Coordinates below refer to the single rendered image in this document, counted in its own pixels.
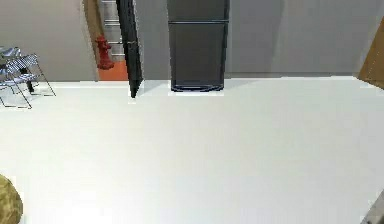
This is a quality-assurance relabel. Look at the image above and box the brown wooden cabinet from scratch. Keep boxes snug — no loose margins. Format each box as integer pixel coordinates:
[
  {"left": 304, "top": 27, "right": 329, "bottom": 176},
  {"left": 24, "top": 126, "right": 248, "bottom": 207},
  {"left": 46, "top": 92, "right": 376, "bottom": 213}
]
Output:
[{"left": 358, "top": 14, "right": 384, "bottom": 90}]

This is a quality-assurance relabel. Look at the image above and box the grey furniture corner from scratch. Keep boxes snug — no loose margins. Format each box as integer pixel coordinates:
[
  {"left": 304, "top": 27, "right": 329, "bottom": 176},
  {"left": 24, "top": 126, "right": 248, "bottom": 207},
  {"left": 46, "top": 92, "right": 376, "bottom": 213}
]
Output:
[{"left": 360, "top": 189, "right": 384, "bottom": 224}]

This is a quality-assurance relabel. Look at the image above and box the black room door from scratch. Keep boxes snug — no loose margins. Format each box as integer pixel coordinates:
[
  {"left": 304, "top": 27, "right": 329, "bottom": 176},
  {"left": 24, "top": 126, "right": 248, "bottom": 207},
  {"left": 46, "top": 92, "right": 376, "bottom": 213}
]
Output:
[{"left": 115, "top": 0, "right": 144, "bottom": 99}]

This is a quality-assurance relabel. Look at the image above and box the olive green round object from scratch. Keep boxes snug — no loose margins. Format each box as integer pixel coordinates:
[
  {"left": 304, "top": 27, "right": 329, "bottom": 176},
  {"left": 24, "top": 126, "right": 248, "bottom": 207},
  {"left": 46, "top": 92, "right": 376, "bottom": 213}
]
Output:
[{"left": 0, "top": 174, "right": 24, "bottom": 224}]

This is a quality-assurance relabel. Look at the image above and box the red hydrant shaped object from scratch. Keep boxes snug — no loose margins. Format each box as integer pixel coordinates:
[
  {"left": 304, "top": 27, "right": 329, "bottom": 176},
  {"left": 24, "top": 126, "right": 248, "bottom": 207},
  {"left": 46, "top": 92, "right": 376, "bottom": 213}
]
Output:
[{"left": 95, "top": 35, "right": 115, "bottom": 71}]

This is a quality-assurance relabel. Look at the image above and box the grey wire mesh chair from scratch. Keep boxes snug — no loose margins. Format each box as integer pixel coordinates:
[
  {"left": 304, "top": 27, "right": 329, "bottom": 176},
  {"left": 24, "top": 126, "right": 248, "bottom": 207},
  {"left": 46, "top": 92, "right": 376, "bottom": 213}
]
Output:
[{"left": 0, "top": 53, "right": 57, "bottom": 110}]

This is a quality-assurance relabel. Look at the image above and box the dark grey fridge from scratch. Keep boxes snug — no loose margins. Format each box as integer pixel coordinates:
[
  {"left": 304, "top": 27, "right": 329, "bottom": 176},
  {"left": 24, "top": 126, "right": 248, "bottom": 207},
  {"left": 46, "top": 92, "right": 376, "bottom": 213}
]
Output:
[{"left": 166, "top": 0, "right": 231, "bottom": 93}]

